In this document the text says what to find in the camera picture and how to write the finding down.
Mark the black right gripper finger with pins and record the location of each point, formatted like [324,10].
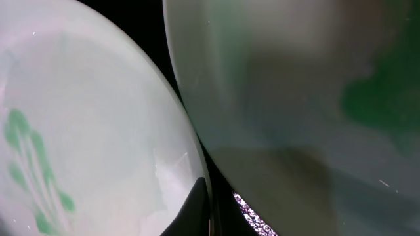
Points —
[194,216]

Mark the round black tray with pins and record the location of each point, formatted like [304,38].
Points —
[143,20]

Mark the white plate with green smear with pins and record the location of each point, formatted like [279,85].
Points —
[93,140]

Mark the pale green plate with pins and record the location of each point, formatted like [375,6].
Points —
[309,108]

